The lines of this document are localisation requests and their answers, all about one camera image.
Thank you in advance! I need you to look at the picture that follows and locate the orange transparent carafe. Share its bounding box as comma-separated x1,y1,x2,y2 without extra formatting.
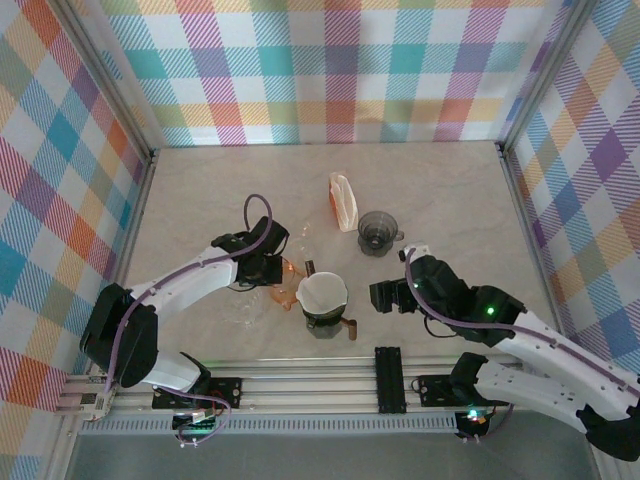
268,255,307,314

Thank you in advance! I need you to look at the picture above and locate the clear glass dripper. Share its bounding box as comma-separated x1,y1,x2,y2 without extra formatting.
219,284,266,329

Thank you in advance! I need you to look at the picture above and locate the clear carafe with brown handle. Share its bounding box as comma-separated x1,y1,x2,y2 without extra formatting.
287,222,316,281

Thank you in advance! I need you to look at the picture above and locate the white paper coffee filter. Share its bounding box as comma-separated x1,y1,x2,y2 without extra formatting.
295,271,346,315

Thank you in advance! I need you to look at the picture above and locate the dark green plastic dripper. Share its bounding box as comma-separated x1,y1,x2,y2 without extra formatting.
298,294,351,329

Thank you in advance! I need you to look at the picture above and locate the grey carafe with brown handle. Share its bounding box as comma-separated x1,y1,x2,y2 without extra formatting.
305,312,359,343

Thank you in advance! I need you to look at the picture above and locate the smoke grey plastic dripper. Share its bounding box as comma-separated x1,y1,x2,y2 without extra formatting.
356,210,406,259

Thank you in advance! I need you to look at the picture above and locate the orange coffee filter pack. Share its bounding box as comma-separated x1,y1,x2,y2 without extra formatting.
327,171,360,234

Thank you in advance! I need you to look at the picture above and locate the right controller board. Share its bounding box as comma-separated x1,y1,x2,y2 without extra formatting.
454,407,494,444

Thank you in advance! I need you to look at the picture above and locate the controller board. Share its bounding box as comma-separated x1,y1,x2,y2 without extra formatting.
172,409,221,449
454,407,494,444

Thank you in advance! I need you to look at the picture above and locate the left controller board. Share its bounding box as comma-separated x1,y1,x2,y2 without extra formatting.
172,409,221,449

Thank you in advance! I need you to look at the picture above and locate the printed paper label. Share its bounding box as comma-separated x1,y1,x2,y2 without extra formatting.
82,372,119,422

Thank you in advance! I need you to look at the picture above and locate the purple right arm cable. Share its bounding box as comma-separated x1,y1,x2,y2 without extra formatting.
405,247,640,444

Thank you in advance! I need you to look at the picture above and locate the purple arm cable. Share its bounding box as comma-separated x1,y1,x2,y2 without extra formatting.
102,193,276,446
405,247,640,444

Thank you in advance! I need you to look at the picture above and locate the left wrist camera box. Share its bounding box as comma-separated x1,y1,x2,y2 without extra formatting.
249,216,290,255

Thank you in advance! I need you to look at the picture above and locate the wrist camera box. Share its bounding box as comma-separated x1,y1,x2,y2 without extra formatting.
398,242,432,262
249,216,290,255

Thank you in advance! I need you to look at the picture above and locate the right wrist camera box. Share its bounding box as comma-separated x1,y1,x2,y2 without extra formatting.
398,242,432,262

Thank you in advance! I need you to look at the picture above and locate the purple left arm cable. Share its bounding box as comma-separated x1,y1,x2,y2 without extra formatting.
102,193,276,446

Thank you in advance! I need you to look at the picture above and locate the black centre rail bracket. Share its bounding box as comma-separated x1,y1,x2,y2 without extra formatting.
374,344,406,416

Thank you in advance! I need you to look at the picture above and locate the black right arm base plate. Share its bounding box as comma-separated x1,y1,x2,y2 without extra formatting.
417,372,511,407

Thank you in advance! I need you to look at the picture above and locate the aluminium side rail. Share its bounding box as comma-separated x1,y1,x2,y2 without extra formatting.
497,142,576,361
47,149,161,480

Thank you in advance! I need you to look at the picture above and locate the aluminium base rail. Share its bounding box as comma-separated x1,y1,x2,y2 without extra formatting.
59,357,531,416

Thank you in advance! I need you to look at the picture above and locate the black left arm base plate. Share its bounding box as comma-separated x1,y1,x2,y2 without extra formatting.
151,375,244,411

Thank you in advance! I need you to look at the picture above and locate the grey slotted cable duct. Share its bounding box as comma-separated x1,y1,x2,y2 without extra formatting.
79,412,461,436

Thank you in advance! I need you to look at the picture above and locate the aluminium frame post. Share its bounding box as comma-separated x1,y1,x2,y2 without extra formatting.
44,0,161,161
499,0,599,151

